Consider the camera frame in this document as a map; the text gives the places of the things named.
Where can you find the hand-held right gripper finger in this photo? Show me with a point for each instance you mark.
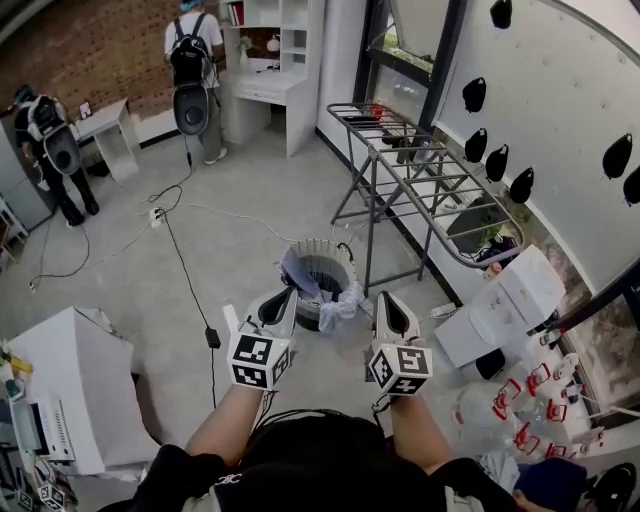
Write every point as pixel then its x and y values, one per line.
pixel 414 325
pixel 380 320

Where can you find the grey metal cabinet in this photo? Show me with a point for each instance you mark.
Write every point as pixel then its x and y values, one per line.
pixel 20 195

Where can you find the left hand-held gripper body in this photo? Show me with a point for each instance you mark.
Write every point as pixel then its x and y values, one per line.
pixel 250 360

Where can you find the white vase with flowers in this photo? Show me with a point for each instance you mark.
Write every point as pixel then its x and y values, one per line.
pixel 244 52

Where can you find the light blue shirt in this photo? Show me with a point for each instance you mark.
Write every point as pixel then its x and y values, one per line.
pixel 297 272

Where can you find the person's left forearm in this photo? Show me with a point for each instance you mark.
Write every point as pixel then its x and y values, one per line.
pixel 220 425

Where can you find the black bag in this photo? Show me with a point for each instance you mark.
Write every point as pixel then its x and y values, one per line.
pixel 475 225

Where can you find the black device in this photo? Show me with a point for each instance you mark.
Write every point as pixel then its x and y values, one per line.
pixel 405 145

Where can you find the white ribbed laundry basket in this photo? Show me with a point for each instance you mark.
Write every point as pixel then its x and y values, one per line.
pixel 320 246

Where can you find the white vented device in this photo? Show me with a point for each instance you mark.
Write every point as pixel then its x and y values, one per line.
pixel 55 430

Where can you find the group of black hanging bags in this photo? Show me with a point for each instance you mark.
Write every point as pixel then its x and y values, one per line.
pixel 475 95

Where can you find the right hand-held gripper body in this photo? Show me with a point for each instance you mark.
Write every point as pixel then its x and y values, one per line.
pixel 400 370

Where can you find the small white desk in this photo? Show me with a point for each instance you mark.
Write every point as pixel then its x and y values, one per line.
pixel 107 117

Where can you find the red drink bottle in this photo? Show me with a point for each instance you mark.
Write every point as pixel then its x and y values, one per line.
pixel 377 111

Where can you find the white hook panel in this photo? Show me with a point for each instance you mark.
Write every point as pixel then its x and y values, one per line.
pixel 550 100

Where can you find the red books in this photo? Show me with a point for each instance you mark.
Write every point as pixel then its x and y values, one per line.
pixel 236 14

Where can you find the pink round lamp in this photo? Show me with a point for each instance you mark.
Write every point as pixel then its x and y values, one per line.
pixel 273 43

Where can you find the white desk with shelves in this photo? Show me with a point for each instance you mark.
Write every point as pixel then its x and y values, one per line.
pixel 260 87

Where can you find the person's black shirt torso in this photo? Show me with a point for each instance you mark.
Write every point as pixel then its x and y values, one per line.
pixel 310 465

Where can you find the black object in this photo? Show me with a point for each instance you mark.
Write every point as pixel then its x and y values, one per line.
pixel 362 120

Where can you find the clear bag of red-clipped jars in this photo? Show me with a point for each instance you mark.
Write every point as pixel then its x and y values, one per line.
pixel 500 415

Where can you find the person's right forearm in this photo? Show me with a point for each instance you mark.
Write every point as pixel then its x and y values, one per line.
pixel 417 435

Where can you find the black power adapter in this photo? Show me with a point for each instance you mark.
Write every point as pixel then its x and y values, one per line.
pixel 213 338

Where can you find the orange round lid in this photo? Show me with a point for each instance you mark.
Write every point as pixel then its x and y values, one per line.
pixel 494 270

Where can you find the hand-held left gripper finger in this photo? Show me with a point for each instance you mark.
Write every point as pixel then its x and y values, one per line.
pixel 292 315
pixel 260 307

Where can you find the tall white cabinet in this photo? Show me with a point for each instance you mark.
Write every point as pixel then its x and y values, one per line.
pixel 85 375

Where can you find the white blue checked clothes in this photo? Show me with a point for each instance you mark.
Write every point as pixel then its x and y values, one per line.
pixel 345 310

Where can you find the dark blue bag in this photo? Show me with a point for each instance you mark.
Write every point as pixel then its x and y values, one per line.
pixel 500 250

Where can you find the white power strip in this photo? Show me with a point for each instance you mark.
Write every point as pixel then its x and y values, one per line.
pixel 156 217

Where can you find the blue plastic seat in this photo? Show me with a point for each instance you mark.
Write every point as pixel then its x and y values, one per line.
pixel 550 485

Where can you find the grey metal drying rack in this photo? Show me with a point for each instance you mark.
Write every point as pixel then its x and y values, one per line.
pixel 374 151

